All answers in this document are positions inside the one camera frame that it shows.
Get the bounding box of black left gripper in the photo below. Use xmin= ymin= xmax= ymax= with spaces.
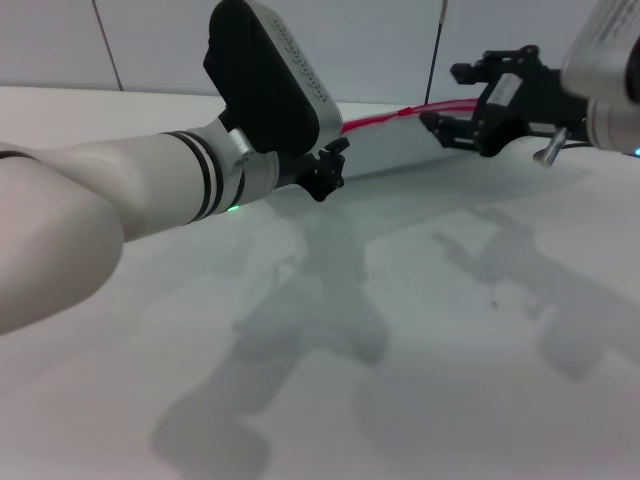
xmin=275 ymin=136 xmax=350 ymax=203

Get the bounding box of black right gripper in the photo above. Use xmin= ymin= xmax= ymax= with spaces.
xmin=418 ymin=45 xmax=592 ymax=158

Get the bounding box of clear red-zip document bag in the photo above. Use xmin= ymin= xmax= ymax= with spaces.
xmin=339 ymin=98 xmax=484 ymax=181

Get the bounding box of thin black wall cable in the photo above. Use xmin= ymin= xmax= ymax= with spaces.
xmin=424 ymin=0 xmax=449 ymax=105

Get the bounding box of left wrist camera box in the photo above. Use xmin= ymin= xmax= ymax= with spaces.
xmin=202 ymin=0 xmax=344 ymax=156

